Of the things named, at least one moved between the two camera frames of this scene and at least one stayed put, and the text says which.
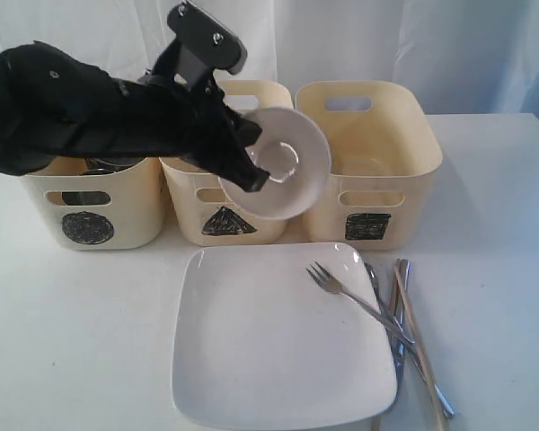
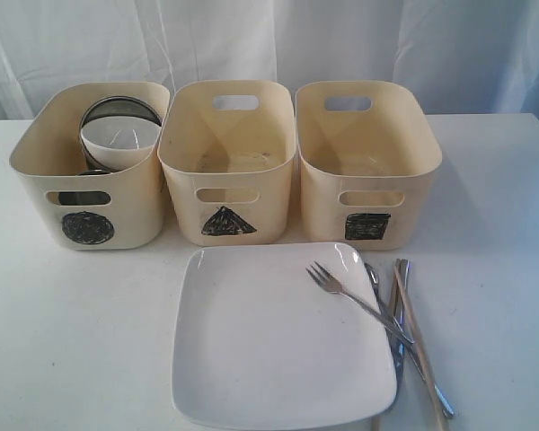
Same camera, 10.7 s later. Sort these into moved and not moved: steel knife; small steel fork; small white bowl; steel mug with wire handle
Moved: small white bowl
Not moved: steel knife; steel mug with wire handle; small steel fork
